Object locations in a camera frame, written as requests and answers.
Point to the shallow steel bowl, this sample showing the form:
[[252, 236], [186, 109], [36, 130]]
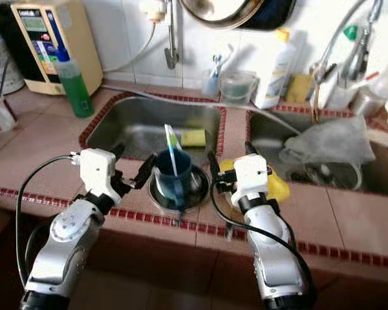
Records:
[[199, 187]]

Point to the teal ceramic mug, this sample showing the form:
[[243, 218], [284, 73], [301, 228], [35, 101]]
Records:
[[174, 182]]

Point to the green white toothbrush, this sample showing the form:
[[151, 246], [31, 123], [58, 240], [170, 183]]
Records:
[[171, 137]]

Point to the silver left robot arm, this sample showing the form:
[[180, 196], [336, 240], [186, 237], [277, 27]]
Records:
[[64, 248]]

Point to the steel sink basin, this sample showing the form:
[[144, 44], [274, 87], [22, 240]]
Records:
[[129, 126], [265, 132]]

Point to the pale yellow sponge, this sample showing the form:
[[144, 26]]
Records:
[[194, 137]]

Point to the small clear plastic bucket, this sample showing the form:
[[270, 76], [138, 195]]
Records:
[[238, 89]]

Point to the green dish soap bottle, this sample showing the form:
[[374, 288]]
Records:
[[81, 90]]

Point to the clear toothbrush cup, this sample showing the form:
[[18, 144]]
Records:
[[210, 87]]

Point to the clear plastic bag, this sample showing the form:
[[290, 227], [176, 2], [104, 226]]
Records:
[[326, 142]]

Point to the mustard yellow sponge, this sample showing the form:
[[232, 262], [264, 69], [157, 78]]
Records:
[[299, 89]]

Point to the white detergent bottle yellow cap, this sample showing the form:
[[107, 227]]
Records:
[[277, 71]]

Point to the blue toothbrush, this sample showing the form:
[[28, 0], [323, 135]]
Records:
[[216, 64]]

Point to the white toothpaste tube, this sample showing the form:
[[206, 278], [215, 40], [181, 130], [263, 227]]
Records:
[[227, 57]]

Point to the thin white tube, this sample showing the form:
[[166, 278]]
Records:
[[136, 57]]

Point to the brown base cabinet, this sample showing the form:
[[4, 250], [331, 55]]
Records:
[[174, 271]]

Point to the white utensil cup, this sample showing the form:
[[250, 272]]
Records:
[[339, 93]]

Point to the white rimmed bowl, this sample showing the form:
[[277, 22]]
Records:
[[352, 181]]

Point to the beige water ionizer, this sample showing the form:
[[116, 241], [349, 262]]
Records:
[[61, 51]]

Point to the steel cup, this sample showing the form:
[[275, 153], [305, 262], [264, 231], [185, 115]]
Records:
[[363, 103]]

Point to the white printed mug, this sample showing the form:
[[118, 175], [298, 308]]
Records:
[[0, 116]]

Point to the cream drain spout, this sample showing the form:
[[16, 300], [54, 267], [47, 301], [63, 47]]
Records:
[[385, 139]]

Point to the thin metal spoon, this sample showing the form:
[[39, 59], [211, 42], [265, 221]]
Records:
[[3, 81]]

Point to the shiny steel wok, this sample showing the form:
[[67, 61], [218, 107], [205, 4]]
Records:
[[223, 11]]

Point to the chrome gooseneck faucet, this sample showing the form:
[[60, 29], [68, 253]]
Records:
[[361, 58]]

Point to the large white plastic container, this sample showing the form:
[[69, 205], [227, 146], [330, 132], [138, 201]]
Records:
[[3, 64]]

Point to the clear plastic jug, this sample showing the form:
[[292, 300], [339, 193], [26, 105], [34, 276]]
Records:
[[385, 81]]

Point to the white bottle green cap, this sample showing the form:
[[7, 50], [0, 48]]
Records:
[[350, 32]]

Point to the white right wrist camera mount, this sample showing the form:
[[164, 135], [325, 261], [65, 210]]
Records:
[[251, 177]]

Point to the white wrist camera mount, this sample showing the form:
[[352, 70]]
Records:
[[98, 169], [251, 177]]

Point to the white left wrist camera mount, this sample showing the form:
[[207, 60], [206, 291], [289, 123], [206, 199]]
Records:
[[98, 169]]

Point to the steel wall tap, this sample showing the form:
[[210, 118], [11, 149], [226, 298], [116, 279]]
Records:
[[172, 51]]

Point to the white wall valve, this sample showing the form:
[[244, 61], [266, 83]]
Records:
[[154, 11]]

